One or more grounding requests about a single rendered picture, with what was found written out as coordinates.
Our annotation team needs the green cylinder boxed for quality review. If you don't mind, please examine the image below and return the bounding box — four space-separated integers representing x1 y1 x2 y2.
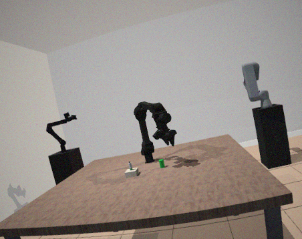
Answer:
159 160 165 168

